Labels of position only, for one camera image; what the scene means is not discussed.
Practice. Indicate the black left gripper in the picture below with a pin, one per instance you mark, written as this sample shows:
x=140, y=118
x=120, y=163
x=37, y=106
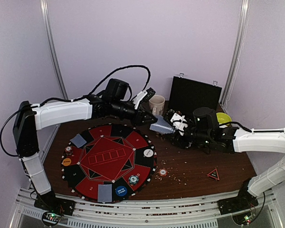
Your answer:
x=139, y=119

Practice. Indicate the grey playing card deck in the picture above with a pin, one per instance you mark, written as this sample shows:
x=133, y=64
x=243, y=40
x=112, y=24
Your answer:
x=161, y=126

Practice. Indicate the white dealer button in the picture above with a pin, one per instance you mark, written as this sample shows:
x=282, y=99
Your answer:
x=148, y=153

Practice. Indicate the orange white chip stack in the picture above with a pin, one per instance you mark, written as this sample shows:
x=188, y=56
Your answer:
x=163, y=172

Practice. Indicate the green white chip stack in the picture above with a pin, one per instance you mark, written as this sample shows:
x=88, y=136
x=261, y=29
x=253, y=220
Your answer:
x=133, y=179

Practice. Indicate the grey dealt playing cards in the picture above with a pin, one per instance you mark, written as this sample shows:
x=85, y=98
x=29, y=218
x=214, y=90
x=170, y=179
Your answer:
x=78, y=141

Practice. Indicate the blue small blind button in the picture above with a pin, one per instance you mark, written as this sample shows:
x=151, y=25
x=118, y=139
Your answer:
x=121, y=191

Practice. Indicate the red white chip stack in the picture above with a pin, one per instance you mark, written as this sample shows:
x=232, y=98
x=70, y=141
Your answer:
x=68, y=150

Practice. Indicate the orange big blind button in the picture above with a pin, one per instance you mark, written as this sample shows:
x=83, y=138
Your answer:
x=66, y=162

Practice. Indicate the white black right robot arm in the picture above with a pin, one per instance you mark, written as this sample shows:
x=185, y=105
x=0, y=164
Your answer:
x=236, y=138

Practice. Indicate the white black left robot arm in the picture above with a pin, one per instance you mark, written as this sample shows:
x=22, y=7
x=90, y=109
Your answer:
x=34, y=118

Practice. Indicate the cream ceramic mug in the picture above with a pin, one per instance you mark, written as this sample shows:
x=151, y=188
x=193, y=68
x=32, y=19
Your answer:
x=156, y=104

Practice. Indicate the green plastic bowl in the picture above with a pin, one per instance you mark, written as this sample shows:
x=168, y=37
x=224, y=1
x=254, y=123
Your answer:
x=223, y=118

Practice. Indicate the black red triangular token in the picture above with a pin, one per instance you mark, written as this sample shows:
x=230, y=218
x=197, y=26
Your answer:
x=214, y=174

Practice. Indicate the black poker chip case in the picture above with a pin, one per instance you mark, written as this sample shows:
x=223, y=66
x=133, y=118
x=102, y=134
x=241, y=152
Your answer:
x=187, y=95

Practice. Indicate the round red black poker mat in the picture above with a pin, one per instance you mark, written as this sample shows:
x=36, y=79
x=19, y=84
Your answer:
x=112, y=154

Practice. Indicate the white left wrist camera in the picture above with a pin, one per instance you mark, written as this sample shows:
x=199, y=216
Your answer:
x=143, y=96

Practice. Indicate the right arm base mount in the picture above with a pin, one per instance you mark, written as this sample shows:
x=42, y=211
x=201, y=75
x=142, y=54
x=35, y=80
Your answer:
x=235, y=204

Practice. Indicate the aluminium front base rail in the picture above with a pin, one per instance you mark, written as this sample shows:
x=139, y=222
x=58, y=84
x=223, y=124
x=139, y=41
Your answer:
x=195, y=212

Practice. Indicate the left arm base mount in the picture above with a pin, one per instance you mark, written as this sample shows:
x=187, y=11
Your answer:
x=50, y=202

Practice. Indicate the right aluminium frame post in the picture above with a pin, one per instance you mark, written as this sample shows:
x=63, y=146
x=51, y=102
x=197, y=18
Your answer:
x=241, y=32

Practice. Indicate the aluminium corner frame post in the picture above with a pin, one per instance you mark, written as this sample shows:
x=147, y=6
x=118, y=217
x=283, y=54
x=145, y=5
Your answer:
x=52, y=49

